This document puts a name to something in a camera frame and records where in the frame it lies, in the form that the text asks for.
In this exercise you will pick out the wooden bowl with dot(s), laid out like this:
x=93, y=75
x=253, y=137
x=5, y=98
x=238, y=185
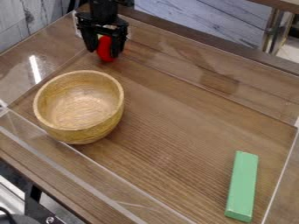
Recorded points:
x=79, y=106

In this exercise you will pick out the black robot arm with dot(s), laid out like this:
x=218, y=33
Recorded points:
x=103, y=9

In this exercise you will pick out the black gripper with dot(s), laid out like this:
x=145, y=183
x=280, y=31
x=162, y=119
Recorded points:
x=91, y=27

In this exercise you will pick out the clear acrylic corner bracket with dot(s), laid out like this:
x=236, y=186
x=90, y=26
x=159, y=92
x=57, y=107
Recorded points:
x=75, y=24

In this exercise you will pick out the clear acrylic tray wall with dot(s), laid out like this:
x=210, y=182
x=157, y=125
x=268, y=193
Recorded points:
x=97, y=194

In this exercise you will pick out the green rectangular block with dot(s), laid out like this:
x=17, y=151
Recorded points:
x=242, y=189

